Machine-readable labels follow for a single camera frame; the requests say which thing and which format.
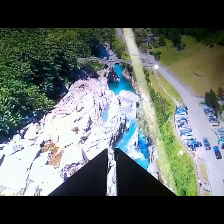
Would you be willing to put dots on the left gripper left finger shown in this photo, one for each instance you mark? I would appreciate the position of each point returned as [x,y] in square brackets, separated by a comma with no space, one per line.
[88,178]

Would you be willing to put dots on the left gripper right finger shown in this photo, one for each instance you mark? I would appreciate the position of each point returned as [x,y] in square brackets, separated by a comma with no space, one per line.
[135,178]

